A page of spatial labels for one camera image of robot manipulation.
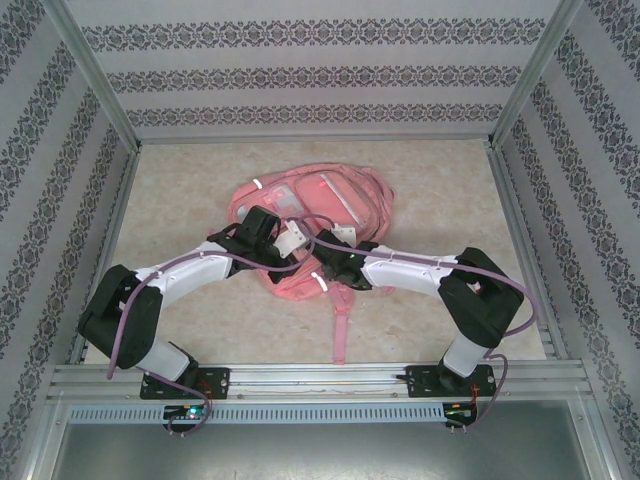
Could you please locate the pink school backpack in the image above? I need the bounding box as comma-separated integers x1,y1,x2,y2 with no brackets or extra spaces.
227,163,396,370

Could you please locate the small circuit board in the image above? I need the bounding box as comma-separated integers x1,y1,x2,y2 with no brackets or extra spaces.
163,404,209,421
443,401,479,419

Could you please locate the grey metal sheet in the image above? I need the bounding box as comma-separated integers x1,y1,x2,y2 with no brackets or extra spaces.
49,423,601,480

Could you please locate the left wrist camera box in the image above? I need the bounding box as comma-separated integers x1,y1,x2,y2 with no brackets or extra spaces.
237,204,305,257

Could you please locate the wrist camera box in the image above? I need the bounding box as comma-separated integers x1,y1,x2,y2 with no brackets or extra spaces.
237,204,305,257
313,224,358,262

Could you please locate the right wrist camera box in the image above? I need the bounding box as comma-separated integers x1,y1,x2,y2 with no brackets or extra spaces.
313,224,358,262

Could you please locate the aluminium mounting rail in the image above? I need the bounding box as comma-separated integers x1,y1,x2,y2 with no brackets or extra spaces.
47,363,587,406

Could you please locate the aluminium back rail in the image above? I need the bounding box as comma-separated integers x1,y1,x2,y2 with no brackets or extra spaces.
137,133,496,147

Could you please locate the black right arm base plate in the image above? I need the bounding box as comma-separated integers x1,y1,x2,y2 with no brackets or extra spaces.
405,364,496,400

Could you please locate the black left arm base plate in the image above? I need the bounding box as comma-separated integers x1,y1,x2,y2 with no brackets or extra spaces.
139,367,231,401

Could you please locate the aluminium side rail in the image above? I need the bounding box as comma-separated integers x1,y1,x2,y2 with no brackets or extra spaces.
487,144,570,362
67,147,144,366

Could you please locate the slotted grey cable duct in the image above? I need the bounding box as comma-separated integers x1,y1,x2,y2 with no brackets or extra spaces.
67,403,447,426

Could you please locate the aluminium frame post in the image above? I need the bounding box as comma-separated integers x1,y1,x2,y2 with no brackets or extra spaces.
488,0,586,150
42,0,142,151

